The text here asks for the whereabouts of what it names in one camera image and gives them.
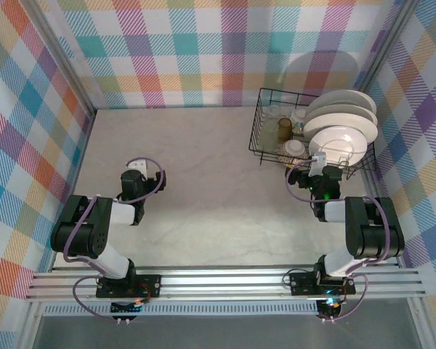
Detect small white plate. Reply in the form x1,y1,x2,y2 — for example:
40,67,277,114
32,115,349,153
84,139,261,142
307,125,368,167

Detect patterned teacup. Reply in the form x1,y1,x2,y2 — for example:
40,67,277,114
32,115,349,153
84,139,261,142
281,139,310,164

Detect green striped rim plate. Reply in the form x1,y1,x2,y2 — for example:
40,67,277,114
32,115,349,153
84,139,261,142
303,104,379,143

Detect amber glass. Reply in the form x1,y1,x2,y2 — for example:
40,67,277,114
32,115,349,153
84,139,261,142
278,117,294,143

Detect colourful patterned rim plate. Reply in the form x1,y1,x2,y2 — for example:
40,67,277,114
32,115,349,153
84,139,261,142
307,89,378,121

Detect black wire dish rack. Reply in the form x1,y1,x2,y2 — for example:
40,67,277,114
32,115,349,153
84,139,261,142
247,87,378,181

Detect small circuit board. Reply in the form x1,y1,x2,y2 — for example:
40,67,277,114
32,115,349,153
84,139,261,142
318,297,344,318
110,300,145,316

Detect checkered colourful tablecloth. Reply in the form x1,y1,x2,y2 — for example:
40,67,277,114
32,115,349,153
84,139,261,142
350,0,421,112

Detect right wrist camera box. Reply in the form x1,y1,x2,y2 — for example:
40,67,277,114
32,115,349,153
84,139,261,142
310,152,328,177

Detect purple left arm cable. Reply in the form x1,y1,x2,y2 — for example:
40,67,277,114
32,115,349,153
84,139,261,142
62,156,168,321

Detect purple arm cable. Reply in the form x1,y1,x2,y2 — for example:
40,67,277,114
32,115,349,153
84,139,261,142
285,159,394,324
62,156,168,321

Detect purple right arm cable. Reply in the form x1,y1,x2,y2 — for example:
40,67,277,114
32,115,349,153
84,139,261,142
285,159,394,324

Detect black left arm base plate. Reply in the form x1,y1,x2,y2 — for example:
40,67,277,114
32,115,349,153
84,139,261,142
96,274,162,299

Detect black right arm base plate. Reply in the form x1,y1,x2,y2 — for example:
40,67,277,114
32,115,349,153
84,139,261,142
289,272,357,296

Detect aluminium mounting rail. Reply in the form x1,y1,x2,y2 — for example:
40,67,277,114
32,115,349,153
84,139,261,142
25,267,428,302

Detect white slotted cable duct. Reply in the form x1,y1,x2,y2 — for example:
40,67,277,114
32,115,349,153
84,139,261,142
43,303,320,317

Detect aluminium frame post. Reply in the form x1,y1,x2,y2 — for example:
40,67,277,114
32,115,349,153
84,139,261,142
27,0,97,117

